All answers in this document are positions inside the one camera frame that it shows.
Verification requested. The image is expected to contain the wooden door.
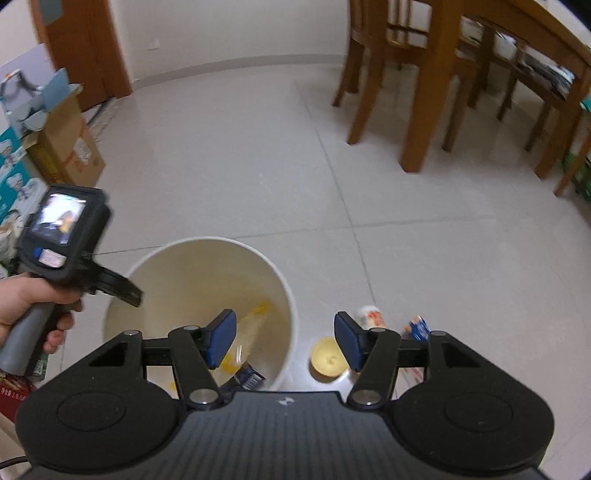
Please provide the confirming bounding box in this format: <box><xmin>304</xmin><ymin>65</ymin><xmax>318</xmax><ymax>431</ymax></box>
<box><xmin>30</xmin><ymin>0</ymin><xmax>133</xmax><ymax>112</ymax></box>

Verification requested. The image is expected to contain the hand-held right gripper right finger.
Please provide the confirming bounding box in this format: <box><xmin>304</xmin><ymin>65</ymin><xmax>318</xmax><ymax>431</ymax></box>
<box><xmin>333</xmin><ymin>311</ymin><xmax>490</xmax><ymax>411</ymax></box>

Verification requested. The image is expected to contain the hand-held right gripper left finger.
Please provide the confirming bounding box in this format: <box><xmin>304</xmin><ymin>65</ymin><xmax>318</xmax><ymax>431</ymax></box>
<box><xmin>69</xmin><ymin>308</ymin><xmax>238</xmax><ymax>411</ymax></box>

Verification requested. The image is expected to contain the green plastic crate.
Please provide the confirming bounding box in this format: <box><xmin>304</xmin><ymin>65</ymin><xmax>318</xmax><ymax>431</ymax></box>
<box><xmin>561</xmin><ymin>97</ymin><xmax>591</xmax><ymax>200</ymax></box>

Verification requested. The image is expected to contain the blue printed carton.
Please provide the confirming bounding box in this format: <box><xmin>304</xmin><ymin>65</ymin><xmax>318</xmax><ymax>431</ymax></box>
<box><xmin>0</xmin><ymin>44</ymin><xmax>84</xmax><ymax>278</ymax></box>

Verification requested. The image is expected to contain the person's left hand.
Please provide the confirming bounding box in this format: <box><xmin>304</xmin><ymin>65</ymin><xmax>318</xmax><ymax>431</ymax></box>
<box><xmin>0</xmin><ymin>276</ymin><xmax>86</xmax><ymax>356</ymax></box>

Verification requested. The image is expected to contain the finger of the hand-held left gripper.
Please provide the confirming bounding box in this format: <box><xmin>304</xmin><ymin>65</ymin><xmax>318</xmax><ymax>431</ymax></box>
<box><xmin>92</xmin><ymin>265</ymin><xmax>144</xmax><ymax>308</ymax></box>

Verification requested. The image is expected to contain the yellow spout pouch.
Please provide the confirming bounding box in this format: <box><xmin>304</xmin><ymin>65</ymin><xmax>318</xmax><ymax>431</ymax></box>
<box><xmin>217</xmin><ymin>300</ymin><xmax>274</xmax><ymax>377</ymax></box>

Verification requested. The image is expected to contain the blue drink carton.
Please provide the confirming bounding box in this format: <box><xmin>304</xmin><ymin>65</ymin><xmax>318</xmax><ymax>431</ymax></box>
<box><xmin>221</xmin><ymin>362</ymin><xmax>266</xmax><ymax>394</ymax></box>
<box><xmin>404</xmin><ymin>315</ymin><xmax>432</xmax><ymax>343</ymax></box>

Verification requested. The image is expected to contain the green printed box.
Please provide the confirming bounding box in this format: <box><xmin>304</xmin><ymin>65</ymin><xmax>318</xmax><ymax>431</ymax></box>
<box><xmin>27</xmin><ymin>350</ymin><xmax>52</xmax><ymax>380</ymax></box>

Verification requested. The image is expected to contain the red cartoon box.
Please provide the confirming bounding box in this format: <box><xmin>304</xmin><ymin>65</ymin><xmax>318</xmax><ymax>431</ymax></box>
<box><xmin>0</xmin><ymin>373</ymin><xmax>38</xmax><ymax>426</ymax></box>

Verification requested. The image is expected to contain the orange peel half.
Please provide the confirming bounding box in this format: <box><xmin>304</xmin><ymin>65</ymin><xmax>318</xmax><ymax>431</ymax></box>
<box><xmin>309</xmin><ymin>337</ymin><xmax>352</xmax><ymax>382</ymax></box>

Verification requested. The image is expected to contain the white plastic trash bin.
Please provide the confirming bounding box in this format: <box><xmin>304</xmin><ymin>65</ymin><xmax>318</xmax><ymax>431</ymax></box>
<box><xmin>102</xmin><ymin>237</ymin><xmax>298</xmax><ymax>407</ymax></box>

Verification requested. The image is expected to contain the brown cardboard box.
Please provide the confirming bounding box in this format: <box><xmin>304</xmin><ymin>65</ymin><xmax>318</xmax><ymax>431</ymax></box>
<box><xmin>25</xmin><ymin>85</ymin><xmax>107</xmax><ymax>186</ymax></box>

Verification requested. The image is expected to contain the wooden dining table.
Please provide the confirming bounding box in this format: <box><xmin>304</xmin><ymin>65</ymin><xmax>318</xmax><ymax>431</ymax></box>
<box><xmin>399</xmin><ymin>0</ymin><xmax>591</xmax><ymax>180</ymax></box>

